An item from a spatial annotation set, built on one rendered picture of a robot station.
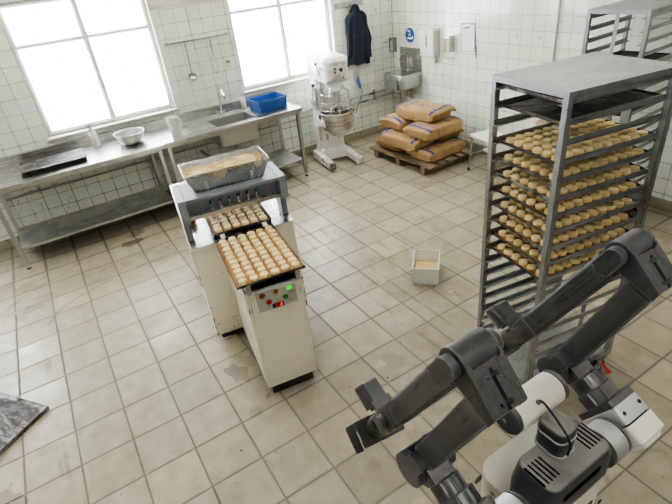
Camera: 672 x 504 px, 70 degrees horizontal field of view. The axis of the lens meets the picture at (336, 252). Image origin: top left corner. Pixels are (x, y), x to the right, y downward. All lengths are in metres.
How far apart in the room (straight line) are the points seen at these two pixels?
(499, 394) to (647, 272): 0.42
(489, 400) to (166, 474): 2.55
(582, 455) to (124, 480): 2.58
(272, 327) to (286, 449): 0.70
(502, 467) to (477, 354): 0.51
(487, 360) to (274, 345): 2.31
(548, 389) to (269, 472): 2.07
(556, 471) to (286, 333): 2.10
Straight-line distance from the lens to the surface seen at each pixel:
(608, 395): 1.30
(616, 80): 2.40
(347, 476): 2.85
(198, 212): 3.30
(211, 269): 3.40
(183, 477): 3.08
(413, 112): 6.26
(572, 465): 1.14
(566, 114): 2.24
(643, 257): 1.06
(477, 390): 0.75
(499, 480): 1.21
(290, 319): 2.92
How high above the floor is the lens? 2.37
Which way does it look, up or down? 31 degrees down
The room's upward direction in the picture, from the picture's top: 7 degrees counter-clockwise
